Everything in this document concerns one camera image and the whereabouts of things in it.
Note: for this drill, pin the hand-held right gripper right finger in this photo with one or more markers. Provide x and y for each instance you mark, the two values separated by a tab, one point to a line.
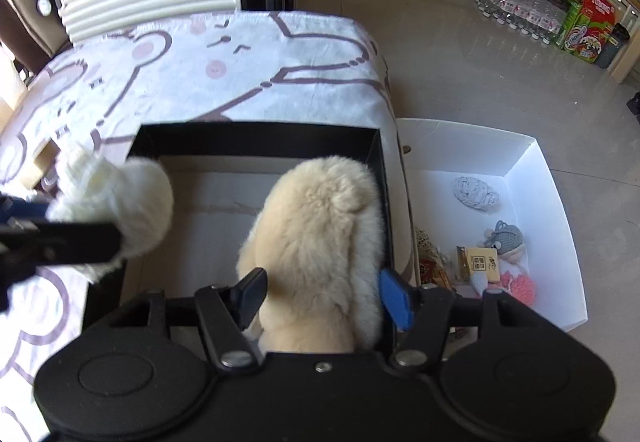
397	298

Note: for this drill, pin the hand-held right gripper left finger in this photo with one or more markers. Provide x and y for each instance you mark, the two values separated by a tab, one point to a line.
252	298

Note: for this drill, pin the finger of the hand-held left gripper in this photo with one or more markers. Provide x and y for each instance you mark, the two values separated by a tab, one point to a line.
22	208
75	242

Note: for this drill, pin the white fluffy plush toy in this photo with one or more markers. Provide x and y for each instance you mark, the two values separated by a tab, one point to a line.
125	202

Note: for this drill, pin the beige plush toy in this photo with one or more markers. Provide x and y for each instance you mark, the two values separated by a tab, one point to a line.
315	242

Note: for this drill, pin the black cardboard box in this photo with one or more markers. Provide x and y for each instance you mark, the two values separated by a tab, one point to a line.
250	142

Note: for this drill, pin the red snack packet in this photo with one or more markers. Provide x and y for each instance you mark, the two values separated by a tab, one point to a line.
432	272

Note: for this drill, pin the gold beaded trinket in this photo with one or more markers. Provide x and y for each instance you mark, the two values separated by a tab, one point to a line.
427	242

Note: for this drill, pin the small tan box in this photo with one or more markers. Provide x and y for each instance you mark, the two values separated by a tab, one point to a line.
480	264

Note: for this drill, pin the pink crochet piece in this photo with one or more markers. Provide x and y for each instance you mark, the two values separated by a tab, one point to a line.
517	287

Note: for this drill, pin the grey crochet doll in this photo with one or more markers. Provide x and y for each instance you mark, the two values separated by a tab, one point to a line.
505	239

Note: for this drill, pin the grey knitted ball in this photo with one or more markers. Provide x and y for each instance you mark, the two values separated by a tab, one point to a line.
475	194

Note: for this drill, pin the white cardboard box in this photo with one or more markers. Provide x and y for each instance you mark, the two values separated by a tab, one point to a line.
545	182

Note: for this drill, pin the bear printed blanket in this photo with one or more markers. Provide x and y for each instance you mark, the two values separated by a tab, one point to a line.
200	72

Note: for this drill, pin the black object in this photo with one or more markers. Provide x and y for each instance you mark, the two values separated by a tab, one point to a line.
634	103

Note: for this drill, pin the pack of water bottles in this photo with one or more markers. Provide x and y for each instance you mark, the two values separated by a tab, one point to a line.
525	2

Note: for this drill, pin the red and green carton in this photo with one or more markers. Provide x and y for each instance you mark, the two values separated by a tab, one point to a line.
592	32

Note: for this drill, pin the dark waste bin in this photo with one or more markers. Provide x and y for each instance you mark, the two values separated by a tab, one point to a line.
612	47

